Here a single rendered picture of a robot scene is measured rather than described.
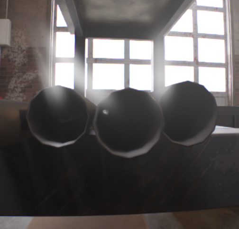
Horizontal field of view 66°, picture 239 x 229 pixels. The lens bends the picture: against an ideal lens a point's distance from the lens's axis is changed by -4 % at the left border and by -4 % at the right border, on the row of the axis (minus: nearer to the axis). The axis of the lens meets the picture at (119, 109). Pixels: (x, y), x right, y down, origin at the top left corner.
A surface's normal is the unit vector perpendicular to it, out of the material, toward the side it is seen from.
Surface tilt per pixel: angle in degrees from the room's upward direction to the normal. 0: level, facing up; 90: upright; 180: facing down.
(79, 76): 90
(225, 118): 90
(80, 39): 90
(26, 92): 90
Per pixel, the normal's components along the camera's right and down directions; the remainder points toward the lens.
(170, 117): -0.96, -0.26
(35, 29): 0.08, -0.01
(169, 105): -0.96, 0.26
